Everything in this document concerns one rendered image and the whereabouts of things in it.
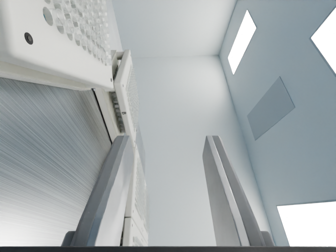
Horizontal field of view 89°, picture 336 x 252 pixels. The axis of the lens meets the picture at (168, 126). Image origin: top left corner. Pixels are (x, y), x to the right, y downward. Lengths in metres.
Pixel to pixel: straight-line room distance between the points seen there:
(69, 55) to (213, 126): 3.97
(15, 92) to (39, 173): 0.11
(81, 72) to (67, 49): 0.03
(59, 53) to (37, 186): 0.17
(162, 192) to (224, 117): 2.22
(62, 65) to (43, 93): 0.11
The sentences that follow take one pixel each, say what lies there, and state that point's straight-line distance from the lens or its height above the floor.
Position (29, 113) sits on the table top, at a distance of 0.28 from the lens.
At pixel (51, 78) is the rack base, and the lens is 0.27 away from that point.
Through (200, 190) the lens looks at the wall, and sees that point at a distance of 3.61.
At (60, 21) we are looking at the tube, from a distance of 0.20.
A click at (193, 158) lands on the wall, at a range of 3.72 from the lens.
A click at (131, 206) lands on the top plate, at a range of 0.54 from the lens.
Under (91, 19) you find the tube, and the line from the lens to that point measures 0.28.
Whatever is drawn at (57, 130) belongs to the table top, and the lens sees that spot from 0.32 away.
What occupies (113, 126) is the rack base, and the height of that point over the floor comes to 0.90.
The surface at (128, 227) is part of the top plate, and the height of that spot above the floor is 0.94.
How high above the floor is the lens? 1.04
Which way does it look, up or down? 3 degrees up
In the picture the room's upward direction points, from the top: 87 degrees clockwise
